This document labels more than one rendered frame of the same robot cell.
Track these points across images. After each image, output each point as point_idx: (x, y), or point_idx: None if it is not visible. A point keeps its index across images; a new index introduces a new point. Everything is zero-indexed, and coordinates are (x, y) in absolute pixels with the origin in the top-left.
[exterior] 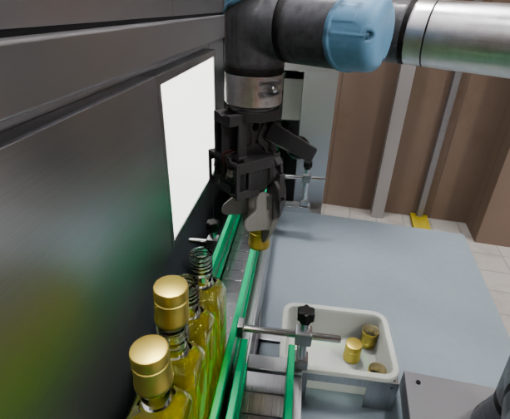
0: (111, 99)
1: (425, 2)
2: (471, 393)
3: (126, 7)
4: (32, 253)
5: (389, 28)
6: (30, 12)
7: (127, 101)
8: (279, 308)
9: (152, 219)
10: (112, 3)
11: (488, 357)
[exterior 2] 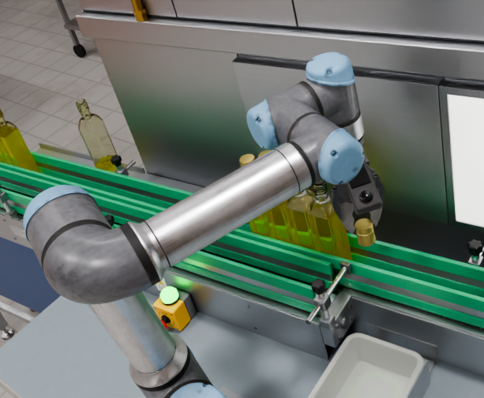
0: (360, 77)
1: (282, 145)
2: None
3: (432, 28)
4: None
5: (258, 132)
6: (326, 22)
7: (381, 85)
8: (467, 391)
9: (408, 173)
10: (410, 24)
11: None
